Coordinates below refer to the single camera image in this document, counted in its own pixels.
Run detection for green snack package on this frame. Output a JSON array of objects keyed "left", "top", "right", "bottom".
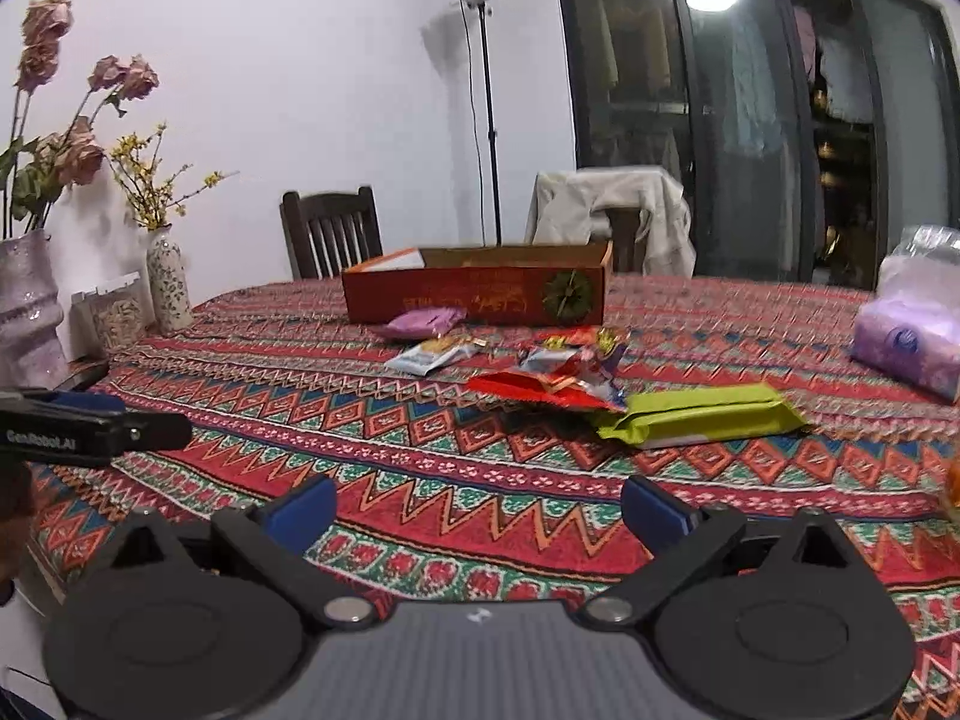
[{"left": 592, "top": 383, "right": 809, "bottom": 450}]

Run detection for red snack packet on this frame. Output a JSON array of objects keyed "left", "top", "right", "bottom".
[{"left": 467, "top": 361, "right": 626, "bottom": 413}]

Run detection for white label snack packet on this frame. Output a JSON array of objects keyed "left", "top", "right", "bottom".
[{"left": 386, "top": 337, "right": 487, "bottom": 377}]

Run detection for person's left hand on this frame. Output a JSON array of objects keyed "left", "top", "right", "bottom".
[{"left": 0, "top": 460, "right": 36, "bottom": 583}]

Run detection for large purple ceramic vase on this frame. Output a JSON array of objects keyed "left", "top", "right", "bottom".
[{"left": 0, "top": 229, "right": 68, "bottom": 388}]

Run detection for glass jar with lid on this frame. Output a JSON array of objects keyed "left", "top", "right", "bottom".
[{"left": 71, "top": 271, "right": 148, "bottom": 359}]

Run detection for small floral vase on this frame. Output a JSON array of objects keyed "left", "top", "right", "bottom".
[{"left": 146, "top": 226, "right": 194, "bottom": 335}]

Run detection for patterned red tablecloth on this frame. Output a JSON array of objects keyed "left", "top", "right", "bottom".
[{"left": 29, "top": 277, "right": 958, "bottom": 718}]

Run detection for dried pink roses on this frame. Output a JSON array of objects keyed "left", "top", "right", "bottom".
[{"left": 2, "top": 0, "right": 160, "bottom": 241}]

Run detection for yellow flower twigs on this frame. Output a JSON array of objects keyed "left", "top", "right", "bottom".
[{"left": 107, "top": 122, "right": 238, "bottom": 232}]

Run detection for glass of tea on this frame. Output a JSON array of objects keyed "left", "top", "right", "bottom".
[{"left": 940, "top": 460, "right": 960, "bottom": 525}]

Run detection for orange cardboard box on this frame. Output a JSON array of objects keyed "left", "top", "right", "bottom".
[{"left": 342, "top": 242, "right": 613, "bottom": 327}]

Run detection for chair with beige jacket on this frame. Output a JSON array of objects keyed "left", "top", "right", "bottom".
[{"left": 590, "top": 206, "right": 646, "bottom": 273}]

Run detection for dark wooden chair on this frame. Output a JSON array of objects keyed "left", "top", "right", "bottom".
[{"left": 280, "top": 185, "right": 382, "bottom": 280}]

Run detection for purple tissue pack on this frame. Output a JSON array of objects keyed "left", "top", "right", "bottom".
[{"left": 851, "top": 254, "right": 958, "bottom": 403}]

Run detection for beige jacket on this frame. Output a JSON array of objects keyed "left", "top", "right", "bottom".
[{"left": 524, "top": 166, "right": 697, "bottom": 278}]

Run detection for clear plastic bag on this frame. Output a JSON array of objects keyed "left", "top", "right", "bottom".
[{"left": 892, "top": 224, "right": 960, "bottom": 265}]

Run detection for black framed glass door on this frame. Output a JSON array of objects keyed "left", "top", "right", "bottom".
[{"left": 562, "top": 0, "right": 958, "bottom": 289}]

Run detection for floor lamp on stand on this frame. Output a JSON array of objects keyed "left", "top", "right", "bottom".
[{"left": 459, "top": 0, "right": 503, "bottom": 245}]

